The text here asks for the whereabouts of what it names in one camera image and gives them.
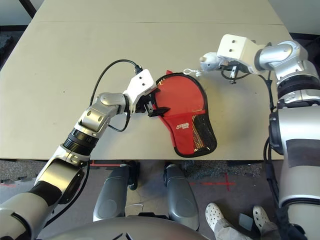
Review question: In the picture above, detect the small white plastic piece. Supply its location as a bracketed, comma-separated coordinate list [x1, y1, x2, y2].
[126, 202, 143, 216]

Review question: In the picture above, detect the black metal frame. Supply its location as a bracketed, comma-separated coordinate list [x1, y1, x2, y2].
[21, 0, 38, 20]

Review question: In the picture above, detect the grey right robot leg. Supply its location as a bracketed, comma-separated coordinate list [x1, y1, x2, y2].
[163, 162, 201, 231]

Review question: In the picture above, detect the grey left robot leg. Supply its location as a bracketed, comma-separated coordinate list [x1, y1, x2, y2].
[93, 162, 138, 223]

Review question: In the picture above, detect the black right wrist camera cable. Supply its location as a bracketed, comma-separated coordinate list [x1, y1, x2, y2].
[221, 69, 281, 208]

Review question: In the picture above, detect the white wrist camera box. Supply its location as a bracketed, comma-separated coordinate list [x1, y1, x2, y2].
[216, 34, 267, 75]
[122, 69, 157, 113]

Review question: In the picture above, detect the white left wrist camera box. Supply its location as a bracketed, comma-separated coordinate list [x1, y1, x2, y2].
[122, 69, 157, 113]

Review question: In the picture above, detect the grey trouser leg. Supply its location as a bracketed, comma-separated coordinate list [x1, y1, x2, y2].
[259, 221, 281, 240]
[214, 219, 251, 240]

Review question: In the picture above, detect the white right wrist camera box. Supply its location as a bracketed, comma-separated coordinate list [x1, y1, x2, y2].
[216, 34, 267, 75]

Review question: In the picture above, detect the white perforated clog shoe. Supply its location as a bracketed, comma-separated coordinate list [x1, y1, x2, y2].
[252, 205, 272, 232]
[205, 202, 230, 232]

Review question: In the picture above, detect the grey speckled puzzle mat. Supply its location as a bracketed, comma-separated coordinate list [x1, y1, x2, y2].
[0, 159, 53, 186]

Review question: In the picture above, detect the grey foot pedal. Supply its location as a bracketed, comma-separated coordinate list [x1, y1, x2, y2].
[238, 212, 255, 232]

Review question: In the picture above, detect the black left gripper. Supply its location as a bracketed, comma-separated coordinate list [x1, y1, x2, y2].
[134, 86, 171, 118]

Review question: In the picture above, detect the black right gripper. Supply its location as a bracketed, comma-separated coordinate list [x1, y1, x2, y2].
[219, 61, 251, 85]

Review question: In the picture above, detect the grey robot leg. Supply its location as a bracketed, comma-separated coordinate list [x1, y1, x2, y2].
[93, 162, 138, 223]
[163, 162, 201, 231]

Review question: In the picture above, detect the red and black paddle case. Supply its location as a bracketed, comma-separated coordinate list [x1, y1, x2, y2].
[152, 69, 218, 158]

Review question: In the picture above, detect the grey robot torso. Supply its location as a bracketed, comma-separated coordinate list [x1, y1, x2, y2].
[44, 217, 203, 240]

